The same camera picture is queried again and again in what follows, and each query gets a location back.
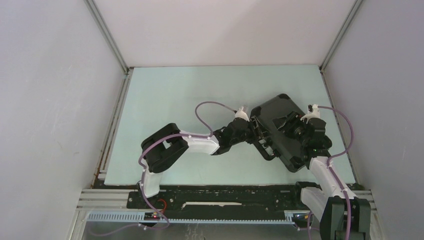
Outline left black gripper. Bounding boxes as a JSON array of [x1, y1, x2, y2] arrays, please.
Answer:
[[230, 116, 273, 146]]

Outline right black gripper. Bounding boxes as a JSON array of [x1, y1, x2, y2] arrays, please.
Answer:
[[270, 110, 309, 145]]

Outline black poker case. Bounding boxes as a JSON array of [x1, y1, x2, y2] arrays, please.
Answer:
[[249, 93, 329, 173]]

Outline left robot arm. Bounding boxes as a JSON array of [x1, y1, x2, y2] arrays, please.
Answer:
[[138, 117, 257, 208]]

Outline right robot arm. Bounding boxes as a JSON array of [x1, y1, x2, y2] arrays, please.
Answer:
[[272, 109, 371, 240]]

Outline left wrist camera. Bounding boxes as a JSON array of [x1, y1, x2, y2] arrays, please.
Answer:
[[234, 105, 250, 122]]

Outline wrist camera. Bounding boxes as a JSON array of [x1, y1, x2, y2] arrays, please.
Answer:
[[234, 105, 250, 122], [300, 104, 321, 124]]

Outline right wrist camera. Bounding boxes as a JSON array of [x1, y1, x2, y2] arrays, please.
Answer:
[[300, 104, 321, 124]]

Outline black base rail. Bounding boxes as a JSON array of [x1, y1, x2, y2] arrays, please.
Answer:
[[126, 184, 310, 221]]

